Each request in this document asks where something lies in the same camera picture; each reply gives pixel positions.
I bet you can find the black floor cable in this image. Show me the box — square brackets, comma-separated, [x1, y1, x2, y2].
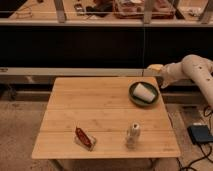
[166, 106, 213, 171]

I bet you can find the wooden table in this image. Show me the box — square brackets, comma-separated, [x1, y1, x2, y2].
[32, 77, 180, 159]

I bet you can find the wicker basket tray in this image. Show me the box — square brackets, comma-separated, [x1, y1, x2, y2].
[113, 0, 176, 19]

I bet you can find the red object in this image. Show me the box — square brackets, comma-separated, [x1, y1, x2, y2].
[74, 127, 97, 151]

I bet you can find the black power box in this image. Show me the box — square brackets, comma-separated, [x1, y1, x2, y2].
[187, 125, 213, 144]

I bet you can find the white paper cup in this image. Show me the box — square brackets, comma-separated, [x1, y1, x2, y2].
[133, 83, 155, 102]

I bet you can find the green ceramic bowl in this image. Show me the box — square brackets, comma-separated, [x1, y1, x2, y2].
[129, 82, 159, 107]

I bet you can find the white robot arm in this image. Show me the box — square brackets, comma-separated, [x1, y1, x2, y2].
[148, 54, 213, 110]

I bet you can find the black object on shelf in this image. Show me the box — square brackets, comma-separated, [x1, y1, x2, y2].
[86, 3, 112, 17]

